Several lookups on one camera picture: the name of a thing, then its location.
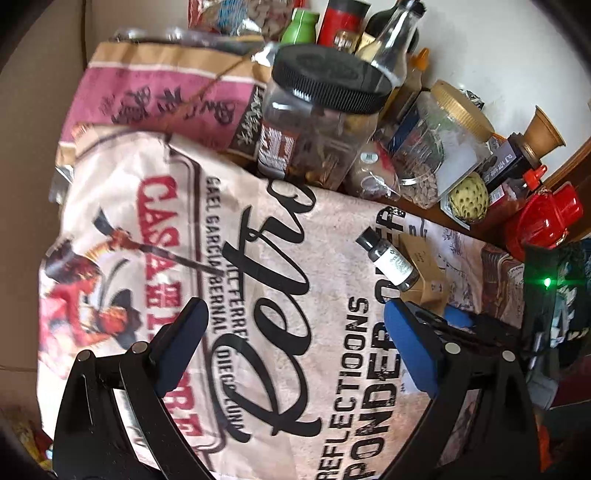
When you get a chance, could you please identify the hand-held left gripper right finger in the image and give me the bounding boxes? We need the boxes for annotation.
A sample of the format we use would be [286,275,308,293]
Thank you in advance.
[382,299,542,480]

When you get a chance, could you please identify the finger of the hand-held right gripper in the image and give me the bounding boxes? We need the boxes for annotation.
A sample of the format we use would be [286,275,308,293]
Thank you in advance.
[431,318,526,355]
[442,306,525,334]

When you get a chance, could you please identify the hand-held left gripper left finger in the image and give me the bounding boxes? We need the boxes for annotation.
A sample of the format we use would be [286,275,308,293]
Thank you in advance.
[53,296,218,480]

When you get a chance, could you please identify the small brown cardboard box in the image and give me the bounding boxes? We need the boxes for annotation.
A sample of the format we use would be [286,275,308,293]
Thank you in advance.
[398,232,450,311]

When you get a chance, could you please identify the small black-capped bottle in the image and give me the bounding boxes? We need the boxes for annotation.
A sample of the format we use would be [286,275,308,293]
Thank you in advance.
[355,226,422,292]

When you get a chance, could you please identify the red container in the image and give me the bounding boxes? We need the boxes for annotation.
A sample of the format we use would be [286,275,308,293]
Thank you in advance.
[502,182,585,254]

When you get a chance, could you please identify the red sauce bottle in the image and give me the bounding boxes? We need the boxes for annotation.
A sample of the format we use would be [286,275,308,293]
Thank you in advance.
[479,165,549,225]

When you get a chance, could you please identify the custard apple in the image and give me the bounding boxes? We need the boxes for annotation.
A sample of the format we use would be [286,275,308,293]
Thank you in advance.
[447,172,491,226]

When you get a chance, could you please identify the newspaper print tablecloth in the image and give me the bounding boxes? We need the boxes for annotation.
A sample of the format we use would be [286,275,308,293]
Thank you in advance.
[39,131,528,480]

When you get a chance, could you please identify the dark bottle with wooden top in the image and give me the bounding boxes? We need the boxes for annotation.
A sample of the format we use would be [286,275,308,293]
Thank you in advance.
[482,140,539,193]

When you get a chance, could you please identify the brown bell-shaped funnel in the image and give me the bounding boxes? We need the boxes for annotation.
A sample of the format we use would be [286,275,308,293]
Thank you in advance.
[521,105,568,168]

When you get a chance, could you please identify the clear jar with gold lid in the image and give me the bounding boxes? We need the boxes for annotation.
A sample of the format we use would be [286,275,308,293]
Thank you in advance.
[392,80,498,209]

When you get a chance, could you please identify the clear jar with black lid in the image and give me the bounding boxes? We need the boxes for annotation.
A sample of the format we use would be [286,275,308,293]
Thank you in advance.
[257,43,394,191]

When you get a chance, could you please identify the orange-capped squeeze bottle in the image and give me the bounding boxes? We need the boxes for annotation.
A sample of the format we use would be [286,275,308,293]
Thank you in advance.
[390,48,431,121]

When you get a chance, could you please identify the pink and brown bag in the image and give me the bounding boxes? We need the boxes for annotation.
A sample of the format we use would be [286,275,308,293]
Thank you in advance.
[59,41,280,163]

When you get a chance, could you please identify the clear glass bottle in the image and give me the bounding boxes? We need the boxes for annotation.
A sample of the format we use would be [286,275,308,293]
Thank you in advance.
[356,0,426,89]

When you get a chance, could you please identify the dark glass bottle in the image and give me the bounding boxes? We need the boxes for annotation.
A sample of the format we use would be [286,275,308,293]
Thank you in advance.
[359,0,422,56]

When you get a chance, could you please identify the red canister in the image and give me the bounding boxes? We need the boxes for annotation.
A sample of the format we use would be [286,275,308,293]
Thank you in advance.
[316,0,373,52]

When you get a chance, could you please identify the red snack packet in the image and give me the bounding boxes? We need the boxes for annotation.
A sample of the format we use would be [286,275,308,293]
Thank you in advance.
[187,0,306,41]

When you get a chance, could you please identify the green plastic bottle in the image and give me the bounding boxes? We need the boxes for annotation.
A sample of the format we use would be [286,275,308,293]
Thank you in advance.
[280,9,321,46]

